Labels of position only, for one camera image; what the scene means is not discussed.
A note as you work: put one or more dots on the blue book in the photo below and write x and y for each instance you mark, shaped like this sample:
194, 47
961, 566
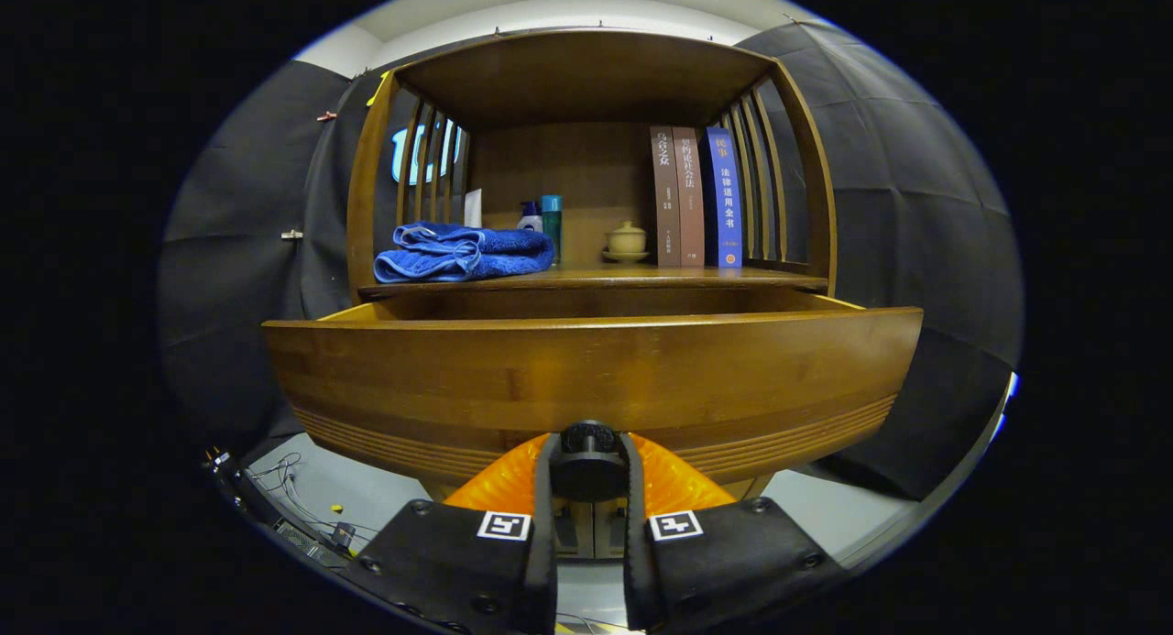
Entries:
726, 195

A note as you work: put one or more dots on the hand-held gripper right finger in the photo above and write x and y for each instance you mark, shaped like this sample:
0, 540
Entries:
637, 571

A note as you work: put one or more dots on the wooden cabinet door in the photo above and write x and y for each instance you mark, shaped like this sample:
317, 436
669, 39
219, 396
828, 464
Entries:
573, 530
610, 530

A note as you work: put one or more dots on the wooden countertop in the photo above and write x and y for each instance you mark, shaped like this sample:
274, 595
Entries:
641, 276

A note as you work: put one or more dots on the teal bottle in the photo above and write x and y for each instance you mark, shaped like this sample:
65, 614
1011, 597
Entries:
552, 227

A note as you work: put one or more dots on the white tube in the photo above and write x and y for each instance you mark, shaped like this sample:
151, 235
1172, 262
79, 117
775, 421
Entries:
473, 209

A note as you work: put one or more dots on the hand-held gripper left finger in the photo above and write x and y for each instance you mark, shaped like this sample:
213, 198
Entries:
541, 562

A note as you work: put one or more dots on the white and blue lotion bottle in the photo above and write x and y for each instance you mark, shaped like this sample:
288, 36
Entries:
530, 220

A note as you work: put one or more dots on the wooden drawer with black knob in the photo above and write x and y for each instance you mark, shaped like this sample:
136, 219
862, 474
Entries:
596, 378

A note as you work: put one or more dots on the beige lidded teacup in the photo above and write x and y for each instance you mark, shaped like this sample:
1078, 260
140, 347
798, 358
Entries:
627, 241

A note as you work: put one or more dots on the dark brown book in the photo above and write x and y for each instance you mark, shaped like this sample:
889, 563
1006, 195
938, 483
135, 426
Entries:
664, 195

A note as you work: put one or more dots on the wooden cabinet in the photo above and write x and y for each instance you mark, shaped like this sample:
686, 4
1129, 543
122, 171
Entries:
568, 76

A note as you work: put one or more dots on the reddish brown book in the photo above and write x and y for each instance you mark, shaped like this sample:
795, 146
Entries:
690, 195

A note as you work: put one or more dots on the folded blue towel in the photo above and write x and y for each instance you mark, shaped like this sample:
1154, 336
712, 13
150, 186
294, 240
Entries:
458, 250

